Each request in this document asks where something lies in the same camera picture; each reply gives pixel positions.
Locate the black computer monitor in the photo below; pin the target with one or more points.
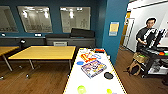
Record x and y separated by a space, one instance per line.
159 37

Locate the brown black backpack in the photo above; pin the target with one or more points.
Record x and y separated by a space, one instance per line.
134 69

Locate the dark grey sofa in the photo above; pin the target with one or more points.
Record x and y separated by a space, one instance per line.
80 41
13 40

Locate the small blue disc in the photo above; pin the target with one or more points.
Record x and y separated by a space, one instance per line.
80 62

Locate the brown wooden door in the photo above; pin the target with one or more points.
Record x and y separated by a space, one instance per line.
124 28

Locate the black sofa back cushion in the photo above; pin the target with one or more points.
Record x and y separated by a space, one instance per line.
82 32

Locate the yellow wall notice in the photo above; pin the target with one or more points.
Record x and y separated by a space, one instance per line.
114 29

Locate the purple board game box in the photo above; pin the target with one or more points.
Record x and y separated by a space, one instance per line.
94 69

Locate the tan tote bag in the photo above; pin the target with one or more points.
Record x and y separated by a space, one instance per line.
140 57

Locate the interior glass window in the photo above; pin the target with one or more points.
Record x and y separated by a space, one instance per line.
8 19
75 19
35 19

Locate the long wooden bench table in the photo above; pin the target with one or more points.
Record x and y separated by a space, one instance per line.
43 52

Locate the red yellow board game box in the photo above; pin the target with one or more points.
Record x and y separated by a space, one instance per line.
88 56

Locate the red orange flat object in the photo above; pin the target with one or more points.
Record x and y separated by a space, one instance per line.
99 50

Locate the person in dark top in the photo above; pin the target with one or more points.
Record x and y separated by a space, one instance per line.
145 33

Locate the wooden air hockey table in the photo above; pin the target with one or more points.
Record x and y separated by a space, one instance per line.
93 83

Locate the white open door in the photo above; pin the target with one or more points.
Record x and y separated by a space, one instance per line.
130 33

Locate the white wall outlet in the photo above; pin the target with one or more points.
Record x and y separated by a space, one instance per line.
37 34

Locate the wooden rectangular table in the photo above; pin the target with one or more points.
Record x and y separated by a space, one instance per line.
6 50

